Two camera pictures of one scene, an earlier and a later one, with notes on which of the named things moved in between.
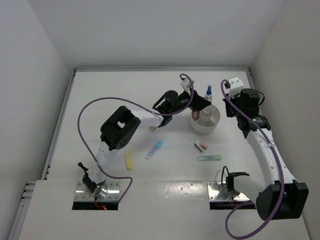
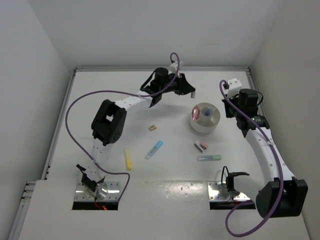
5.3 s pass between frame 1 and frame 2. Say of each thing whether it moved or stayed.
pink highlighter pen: stayed
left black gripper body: moved
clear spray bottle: moved
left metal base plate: stayed
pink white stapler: stayed
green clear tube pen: stayed
